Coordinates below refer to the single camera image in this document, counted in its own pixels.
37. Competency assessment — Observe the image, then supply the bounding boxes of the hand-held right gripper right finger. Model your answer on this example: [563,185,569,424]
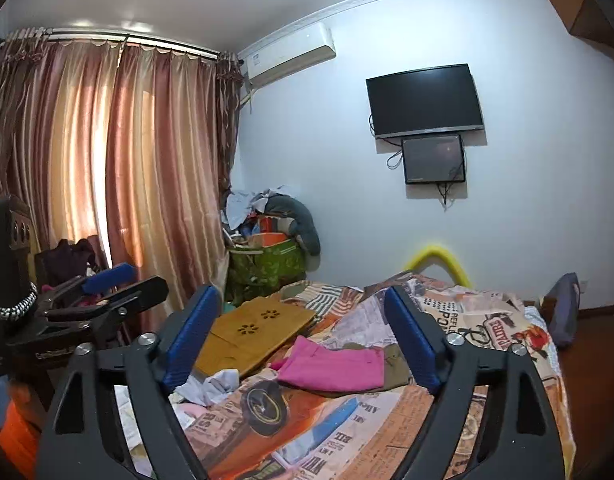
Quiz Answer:
[384,286,565,480]

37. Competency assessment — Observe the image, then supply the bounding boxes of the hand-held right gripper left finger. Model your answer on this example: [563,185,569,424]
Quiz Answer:
[34,284,222,480]

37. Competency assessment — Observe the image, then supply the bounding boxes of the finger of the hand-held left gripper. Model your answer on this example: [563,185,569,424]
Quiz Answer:
[39,276,170,345]
[43,262,136,312]

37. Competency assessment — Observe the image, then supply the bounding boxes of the pink pants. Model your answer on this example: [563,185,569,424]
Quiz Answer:
[276,335,386,394]

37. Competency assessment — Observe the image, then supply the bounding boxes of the olive pants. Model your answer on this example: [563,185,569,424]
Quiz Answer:
[337,341,414,392]

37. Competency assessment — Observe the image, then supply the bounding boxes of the dark clothes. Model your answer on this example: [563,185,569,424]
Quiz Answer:
[34,237,110,292]

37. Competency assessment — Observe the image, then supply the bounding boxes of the light blue cloth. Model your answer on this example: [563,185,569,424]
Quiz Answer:
[169,368,242,409]

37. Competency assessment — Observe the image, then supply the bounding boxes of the wooden board with flower cutouts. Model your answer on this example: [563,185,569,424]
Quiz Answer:
[193,296,318,379]

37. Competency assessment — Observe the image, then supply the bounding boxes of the green patterned box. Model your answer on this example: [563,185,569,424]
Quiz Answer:
[228,237,308,304]

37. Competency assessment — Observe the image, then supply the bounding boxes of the printed blanket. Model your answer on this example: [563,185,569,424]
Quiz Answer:
[114,270,576,480]

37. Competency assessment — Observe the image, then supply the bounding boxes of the pink striped curtain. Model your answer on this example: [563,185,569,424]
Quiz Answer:
[0,27,244,322]

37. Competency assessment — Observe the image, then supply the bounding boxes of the pile of clothes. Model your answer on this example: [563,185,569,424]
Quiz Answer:
[221,185,300,242]

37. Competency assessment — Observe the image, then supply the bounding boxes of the orange box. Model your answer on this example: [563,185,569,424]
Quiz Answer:
[249,216,292,249]

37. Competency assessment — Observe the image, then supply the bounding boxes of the blue-grey bag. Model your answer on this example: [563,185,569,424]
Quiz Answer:
[547,272,580,350]

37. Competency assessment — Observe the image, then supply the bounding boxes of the orange cloth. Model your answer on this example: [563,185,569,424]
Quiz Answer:
[0,384,44,480]

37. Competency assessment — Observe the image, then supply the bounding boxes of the small black monitor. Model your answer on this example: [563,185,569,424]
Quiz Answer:
[401,133,468,186]

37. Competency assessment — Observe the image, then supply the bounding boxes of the curtain rod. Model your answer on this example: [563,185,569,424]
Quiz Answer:
[0,29,244,63]

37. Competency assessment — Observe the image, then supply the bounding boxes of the white air conditioner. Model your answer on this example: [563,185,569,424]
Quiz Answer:
[238,22,338,89]

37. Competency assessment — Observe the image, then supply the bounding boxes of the wooden wardrobe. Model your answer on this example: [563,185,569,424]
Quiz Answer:
[542,0,614,67]

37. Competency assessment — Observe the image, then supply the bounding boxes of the black monitor cable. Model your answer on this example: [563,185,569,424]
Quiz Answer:
[436,180,456,212]

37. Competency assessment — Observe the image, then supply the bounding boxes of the black wall television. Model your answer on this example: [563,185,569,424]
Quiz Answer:
[365,63,486,140]

